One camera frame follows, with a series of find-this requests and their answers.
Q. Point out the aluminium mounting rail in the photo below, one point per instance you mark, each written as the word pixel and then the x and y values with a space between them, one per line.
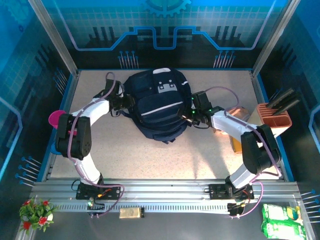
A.
pixel 162 192

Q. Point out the navy blue backpack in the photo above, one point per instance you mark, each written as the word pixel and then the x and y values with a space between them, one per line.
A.
pixel 155 100

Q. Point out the beige orange knife block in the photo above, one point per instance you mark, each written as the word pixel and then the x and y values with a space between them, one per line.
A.
pixel 277 122

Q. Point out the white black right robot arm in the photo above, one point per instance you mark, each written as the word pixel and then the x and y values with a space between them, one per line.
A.
pixel 230 122

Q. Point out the small tan box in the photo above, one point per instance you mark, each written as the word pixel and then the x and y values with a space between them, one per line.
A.
pixel 128 213

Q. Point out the pink pencil case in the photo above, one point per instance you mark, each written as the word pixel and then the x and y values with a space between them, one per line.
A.
pixel 240 112

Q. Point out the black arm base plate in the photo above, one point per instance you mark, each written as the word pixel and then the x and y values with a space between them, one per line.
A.
pixel 216 192
pixel 112 192

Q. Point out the artificial plant red flowers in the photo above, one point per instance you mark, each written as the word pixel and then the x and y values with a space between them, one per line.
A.
pixel 37 215

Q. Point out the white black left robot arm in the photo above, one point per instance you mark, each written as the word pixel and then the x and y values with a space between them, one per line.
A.
pixel 97 110

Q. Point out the green white snack packet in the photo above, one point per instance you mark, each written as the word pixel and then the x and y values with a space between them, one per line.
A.
pixel 280 230
pixel 277 212

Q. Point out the pink plastic cup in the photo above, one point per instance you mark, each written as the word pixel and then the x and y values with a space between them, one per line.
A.
pixel 53 118

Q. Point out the small orange box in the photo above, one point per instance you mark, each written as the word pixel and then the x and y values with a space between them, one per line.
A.
pixel 236 145

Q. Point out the aluminium frame post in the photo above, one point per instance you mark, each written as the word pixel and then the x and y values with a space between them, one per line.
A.
pixel 55 37
pixel 274 37

